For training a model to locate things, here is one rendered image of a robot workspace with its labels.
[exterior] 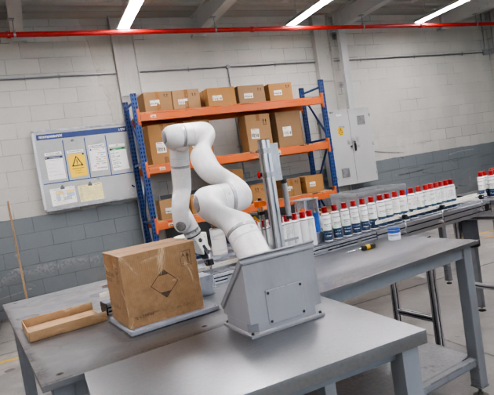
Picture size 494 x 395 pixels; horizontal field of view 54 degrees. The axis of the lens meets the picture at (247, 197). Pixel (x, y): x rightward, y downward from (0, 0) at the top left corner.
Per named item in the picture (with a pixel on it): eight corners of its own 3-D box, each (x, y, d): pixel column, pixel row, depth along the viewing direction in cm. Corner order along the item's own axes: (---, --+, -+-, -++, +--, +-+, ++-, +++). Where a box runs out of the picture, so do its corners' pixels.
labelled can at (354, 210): (357, 233, 294) (352, 200, 293) (363, 233, 290) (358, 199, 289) (350, 234, 291) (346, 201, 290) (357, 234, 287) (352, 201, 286)
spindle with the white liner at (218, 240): (224, 257, 280) (216, 206, 279) (231, 258, 273) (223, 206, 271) (211, 260, 276) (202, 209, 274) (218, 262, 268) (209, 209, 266)
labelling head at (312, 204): (312, 240, 293) (306, 197, 291) (326, 240, 282) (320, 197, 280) (294, 244, 286) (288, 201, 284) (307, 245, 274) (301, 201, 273)
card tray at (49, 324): (92, 309, 222) (91, 301, 222) (107, 320, 200) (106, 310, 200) (22, 329, 207) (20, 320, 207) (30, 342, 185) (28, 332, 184)
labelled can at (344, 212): (348, 235, 290) (343, 201, 289) (354, 235, 286) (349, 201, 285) (342, 237, 288) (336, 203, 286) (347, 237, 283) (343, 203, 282)
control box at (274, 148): (282, 179, 258) (277, 143, 257) (282, 179, 241) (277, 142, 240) (263, 182, 259) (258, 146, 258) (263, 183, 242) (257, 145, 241)
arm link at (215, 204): (261, 220, 176) (235, 174, 189) (215, 230, 167) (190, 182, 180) (253, 240, 184) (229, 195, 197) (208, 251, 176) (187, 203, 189)
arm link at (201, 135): (216, 222, 186) (252, 215, 193) (221, 201, 177) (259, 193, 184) (172, 139, 214) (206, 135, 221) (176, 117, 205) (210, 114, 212)
